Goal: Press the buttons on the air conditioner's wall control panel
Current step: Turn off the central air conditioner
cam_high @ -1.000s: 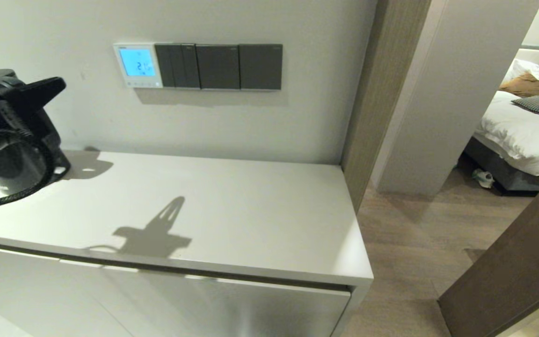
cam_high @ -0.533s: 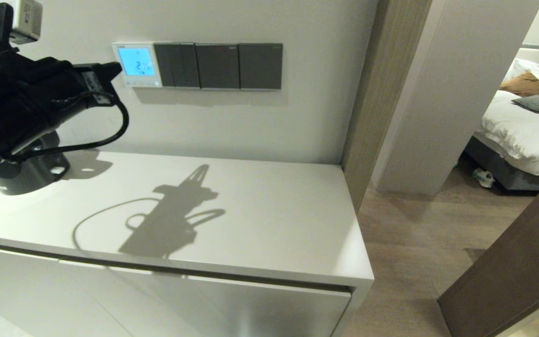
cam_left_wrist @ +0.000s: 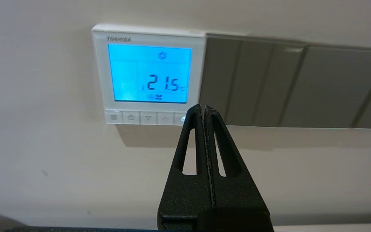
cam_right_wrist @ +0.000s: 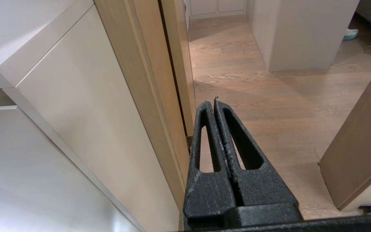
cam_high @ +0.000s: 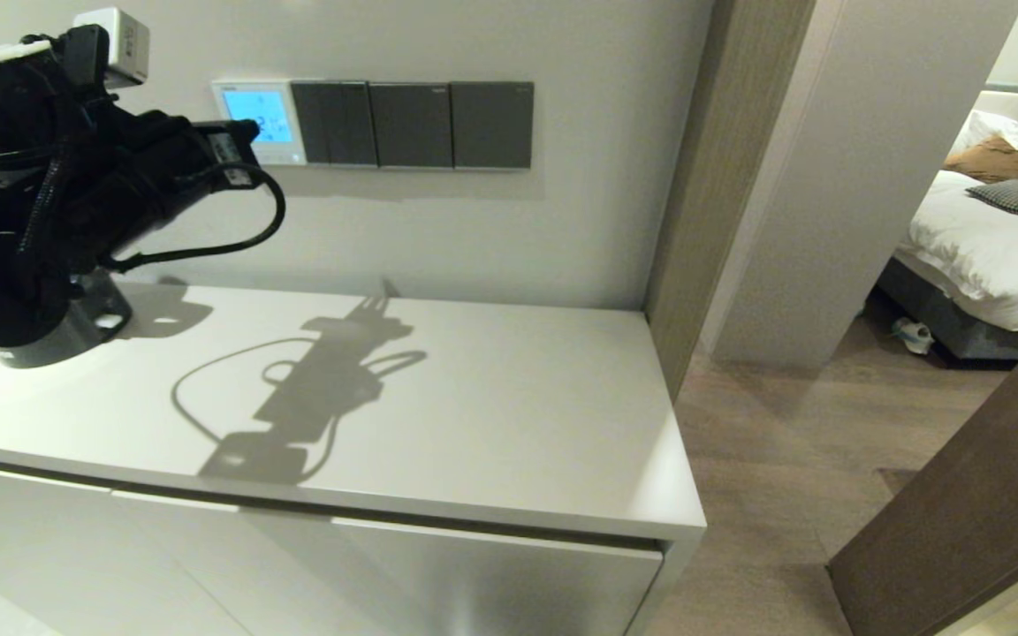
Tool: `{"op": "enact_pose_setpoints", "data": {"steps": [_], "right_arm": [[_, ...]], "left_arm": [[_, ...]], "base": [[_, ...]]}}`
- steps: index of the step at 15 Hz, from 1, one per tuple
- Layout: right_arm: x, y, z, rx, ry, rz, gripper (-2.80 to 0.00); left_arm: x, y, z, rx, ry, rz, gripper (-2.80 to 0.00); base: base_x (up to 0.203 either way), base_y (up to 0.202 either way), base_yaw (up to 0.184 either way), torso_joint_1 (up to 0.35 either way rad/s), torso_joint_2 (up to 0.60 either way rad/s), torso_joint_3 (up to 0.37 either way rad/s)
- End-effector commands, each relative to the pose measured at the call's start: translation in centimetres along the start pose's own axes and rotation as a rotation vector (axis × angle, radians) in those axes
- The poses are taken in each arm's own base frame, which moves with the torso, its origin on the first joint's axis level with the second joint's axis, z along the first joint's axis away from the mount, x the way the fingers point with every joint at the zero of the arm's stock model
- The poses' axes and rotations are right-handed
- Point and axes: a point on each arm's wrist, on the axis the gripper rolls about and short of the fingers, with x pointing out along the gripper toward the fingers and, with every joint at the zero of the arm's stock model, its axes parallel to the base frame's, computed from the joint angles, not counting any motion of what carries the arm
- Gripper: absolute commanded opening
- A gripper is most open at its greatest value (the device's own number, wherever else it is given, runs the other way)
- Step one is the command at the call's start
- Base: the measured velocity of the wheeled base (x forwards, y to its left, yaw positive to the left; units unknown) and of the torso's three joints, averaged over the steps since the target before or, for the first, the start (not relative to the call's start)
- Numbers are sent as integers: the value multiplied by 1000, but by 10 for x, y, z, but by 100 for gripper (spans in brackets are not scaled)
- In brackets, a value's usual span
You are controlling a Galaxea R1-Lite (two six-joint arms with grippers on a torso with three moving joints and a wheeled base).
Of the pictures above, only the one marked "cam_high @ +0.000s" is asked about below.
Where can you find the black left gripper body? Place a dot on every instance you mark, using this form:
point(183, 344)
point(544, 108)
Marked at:
point(173, 172)

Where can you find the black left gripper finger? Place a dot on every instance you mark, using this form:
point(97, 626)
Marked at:
point(235, 130)

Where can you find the white wall thermostat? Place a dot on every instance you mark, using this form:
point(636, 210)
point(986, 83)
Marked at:
point(275, 106)

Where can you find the black electric kettle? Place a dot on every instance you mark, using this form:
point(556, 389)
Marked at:
point(76, 327)

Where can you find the white cabinet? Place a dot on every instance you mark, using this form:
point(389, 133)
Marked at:
point(518, 397)

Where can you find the narrow white cabinet door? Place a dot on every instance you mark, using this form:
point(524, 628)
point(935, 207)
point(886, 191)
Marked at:
point(32, 548)

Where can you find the wide white cabinet door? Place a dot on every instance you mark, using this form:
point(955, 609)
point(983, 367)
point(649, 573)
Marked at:
point(474, 587)

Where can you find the white slipper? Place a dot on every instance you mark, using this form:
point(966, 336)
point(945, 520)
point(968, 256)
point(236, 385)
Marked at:
point(913, 336)

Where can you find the grey bed base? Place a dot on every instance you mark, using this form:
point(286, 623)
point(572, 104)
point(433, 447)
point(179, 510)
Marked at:
point(933, 309)

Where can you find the brown cushion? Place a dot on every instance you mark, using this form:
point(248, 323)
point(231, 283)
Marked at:
point(995, 163)

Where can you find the white bed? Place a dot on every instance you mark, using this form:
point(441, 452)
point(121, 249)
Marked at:
point(986, 256)

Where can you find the small white pillow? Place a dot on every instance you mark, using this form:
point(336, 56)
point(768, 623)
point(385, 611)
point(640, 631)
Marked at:
point(999, 126)

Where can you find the dark brown wooden door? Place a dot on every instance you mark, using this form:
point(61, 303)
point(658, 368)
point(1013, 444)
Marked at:
point(986, 512)

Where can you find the dark grey switch panel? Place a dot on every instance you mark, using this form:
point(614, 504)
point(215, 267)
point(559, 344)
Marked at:
point(337, 124)

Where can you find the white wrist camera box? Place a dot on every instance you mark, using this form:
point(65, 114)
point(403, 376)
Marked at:
point(116, 44)

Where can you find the wood grain door frame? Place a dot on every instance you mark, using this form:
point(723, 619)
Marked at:
point(721, 177)

